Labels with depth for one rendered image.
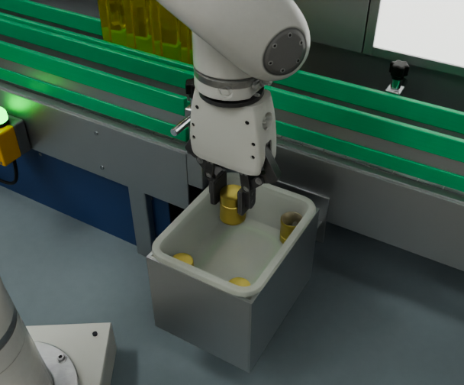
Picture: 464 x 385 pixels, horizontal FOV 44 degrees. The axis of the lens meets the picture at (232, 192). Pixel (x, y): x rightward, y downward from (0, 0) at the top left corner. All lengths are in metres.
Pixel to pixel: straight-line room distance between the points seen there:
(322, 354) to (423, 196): 0.32
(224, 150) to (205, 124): 0.04
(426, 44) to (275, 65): 0.48
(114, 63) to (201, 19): 0.58
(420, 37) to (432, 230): 0.30
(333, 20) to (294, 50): 0.48
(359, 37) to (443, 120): 0.20
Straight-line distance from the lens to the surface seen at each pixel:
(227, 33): 0.50
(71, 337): 0.98
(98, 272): 1.16
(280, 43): 0.52
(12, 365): 0.80
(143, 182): 1.02
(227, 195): 0.74
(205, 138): 0.69
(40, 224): 1.29
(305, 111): 0.90
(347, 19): 1.00
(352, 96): 0.95
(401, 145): 0.88
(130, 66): 1.04
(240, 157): 0.67
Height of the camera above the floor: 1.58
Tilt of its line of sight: 39 degrees down
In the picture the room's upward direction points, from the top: straight up
